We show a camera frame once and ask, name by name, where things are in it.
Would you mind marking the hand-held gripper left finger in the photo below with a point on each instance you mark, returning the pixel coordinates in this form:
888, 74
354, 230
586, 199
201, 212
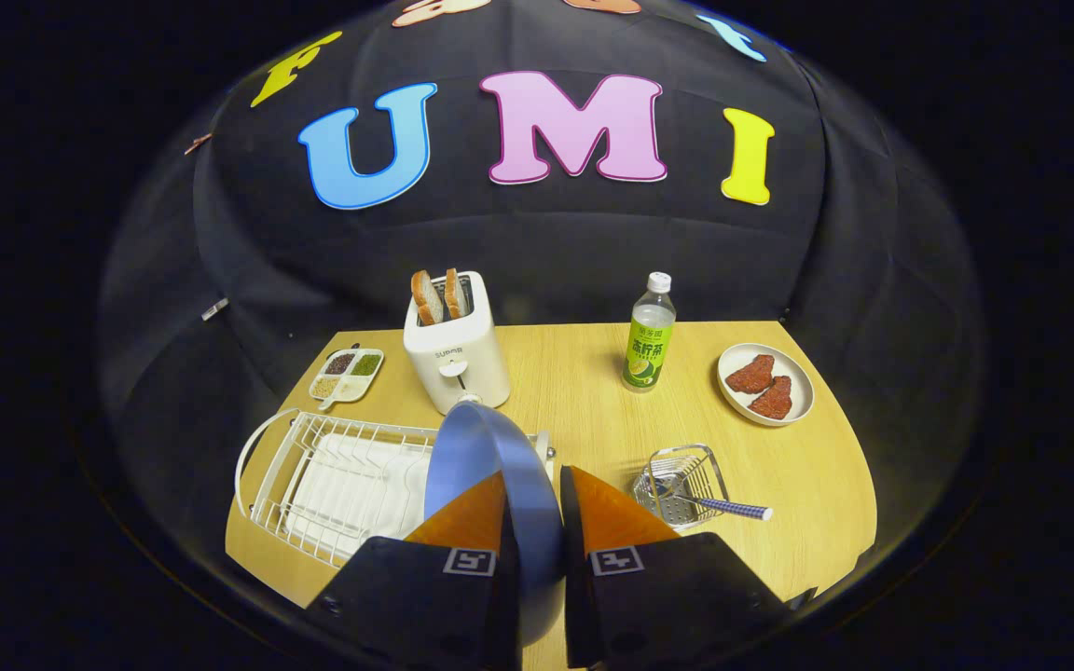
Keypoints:
406, 606

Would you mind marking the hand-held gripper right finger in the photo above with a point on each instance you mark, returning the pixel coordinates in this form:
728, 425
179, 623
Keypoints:
579, 615

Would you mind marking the blue plate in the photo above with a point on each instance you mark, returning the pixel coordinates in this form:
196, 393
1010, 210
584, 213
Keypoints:
490, 447

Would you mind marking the white divided seasoning dish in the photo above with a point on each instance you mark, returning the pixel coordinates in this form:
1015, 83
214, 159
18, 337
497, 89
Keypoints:
347, 376

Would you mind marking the cream plate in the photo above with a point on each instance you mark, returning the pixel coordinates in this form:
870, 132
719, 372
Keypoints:
800, 391

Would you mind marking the white toaster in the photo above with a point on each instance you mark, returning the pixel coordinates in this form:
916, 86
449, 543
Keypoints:
458, 363

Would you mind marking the green label drink bottle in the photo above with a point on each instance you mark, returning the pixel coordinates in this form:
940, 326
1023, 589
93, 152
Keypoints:
649, 349

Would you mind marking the toasted bread slice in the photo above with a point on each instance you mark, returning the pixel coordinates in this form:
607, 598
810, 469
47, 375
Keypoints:
427, 298
455, 294

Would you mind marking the white clip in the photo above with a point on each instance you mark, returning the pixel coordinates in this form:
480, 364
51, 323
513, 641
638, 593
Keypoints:
215, 308

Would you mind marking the black backdrop cloth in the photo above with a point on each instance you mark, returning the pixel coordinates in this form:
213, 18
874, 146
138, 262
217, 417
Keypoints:
546, 242

